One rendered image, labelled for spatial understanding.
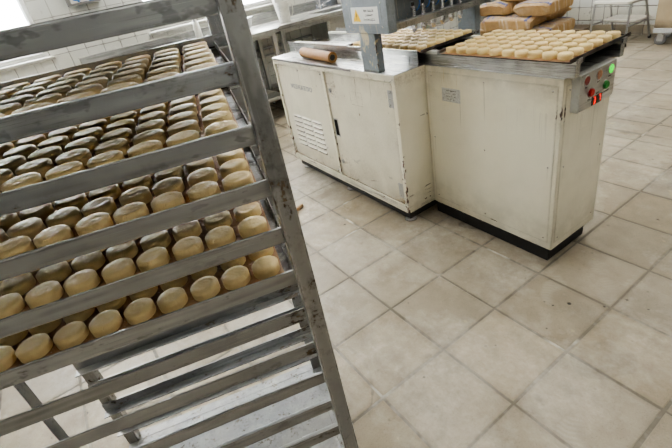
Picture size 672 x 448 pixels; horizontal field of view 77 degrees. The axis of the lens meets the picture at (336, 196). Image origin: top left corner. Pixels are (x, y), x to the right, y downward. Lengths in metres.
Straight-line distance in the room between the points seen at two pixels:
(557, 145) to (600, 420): 0.93
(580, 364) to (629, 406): 0.18
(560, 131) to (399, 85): 0.72
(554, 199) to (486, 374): 0.75
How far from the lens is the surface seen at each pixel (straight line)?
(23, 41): 0.63
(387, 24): 2.00
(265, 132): 0.61
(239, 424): 1.53
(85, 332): 0.87
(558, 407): 1.66
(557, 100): 1.78
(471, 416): 1.60
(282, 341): 1.44
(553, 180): 1.91
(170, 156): 0.64
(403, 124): 2.13
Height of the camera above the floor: 1.34
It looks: 28 degrees down
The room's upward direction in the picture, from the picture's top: 12 degrees counter-clockwise
